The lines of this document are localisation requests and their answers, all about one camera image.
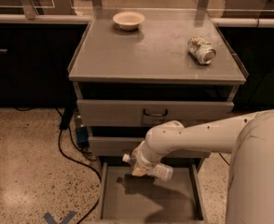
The beige ceramic bowl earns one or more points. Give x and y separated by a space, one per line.
128 20

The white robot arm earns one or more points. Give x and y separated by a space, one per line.
249 139

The crushed aluminium drink can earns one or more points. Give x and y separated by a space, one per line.
201 49

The blue power adapter box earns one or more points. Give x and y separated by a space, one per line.
81 133

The white horizontal rail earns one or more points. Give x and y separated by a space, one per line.
66 19

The grey drawer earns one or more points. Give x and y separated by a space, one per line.
133 113
117 146
128 199

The grey top drawer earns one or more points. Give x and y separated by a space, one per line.
133 113

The grey bottom drawer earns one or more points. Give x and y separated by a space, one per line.
128 199

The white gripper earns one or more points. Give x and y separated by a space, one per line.
144 162

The clear plastic water bottle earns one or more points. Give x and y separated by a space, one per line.
160 171

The dark background counter cabinet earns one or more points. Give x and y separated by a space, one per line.
33 63

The grey middle drawer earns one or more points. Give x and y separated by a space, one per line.
117 146

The grey drawer cabinet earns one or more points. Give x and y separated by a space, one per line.
152 63

